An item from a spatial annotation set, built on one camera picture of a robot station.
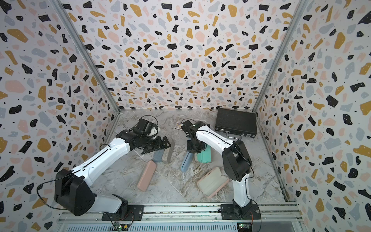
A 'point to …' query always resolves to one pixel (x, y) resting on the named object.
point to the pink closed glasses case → (147, 176)
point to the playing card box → (178, 126)
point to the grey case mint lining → (158, 155)
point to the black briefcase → (236, 123)
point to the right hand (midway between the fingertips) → (193, 152)
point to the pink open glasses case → (212, 181)
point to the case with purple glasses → (188, 161)
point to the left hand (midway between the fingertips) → (165, 146)
